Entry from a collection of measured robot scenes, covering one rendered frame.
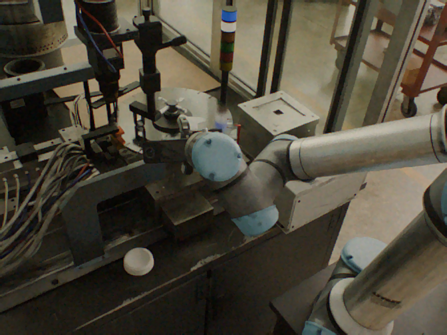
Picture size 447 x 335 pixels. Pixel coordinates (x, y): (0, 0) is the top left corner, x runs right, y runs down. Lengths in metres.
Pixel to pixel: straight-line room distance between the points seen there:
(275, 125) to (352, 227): 1.13
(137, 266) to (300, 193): 0.43
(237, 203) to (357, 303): 0.25
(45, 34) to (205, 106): 0.67
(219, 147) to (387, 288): 0.32
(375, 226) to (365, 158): 1.67
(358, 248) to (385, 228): 1.48
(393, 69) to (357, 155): 0.48
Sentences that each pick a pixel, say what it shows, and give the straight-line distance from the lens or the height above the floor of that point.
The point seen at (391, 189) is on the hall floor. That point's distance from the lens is 2.64.
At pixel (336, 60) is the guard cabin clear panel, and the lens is 1.33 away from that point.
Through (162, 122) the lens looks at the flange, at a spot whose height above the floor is 0.96.
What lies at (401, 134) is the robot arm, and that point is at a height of 1.27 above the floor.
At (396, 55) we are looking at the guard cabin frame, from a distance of 1.17.
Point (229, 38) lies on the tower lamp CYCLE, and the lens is 1.37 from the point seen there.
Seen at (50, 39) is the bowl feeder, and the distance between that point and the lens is 1.70.
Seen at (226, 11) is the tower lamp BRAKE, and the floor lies 1.16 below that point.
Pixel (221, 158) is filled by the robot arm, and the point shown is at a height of 1.20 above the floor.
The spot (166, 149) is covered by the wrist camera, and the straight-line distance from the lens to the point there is 0.88.
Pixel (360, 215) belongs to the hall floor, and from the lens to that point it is 2.42.
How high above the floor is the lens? 1.64
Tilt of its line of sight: 41 degrees down
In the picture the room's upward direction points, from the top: 5 degrees clockwise
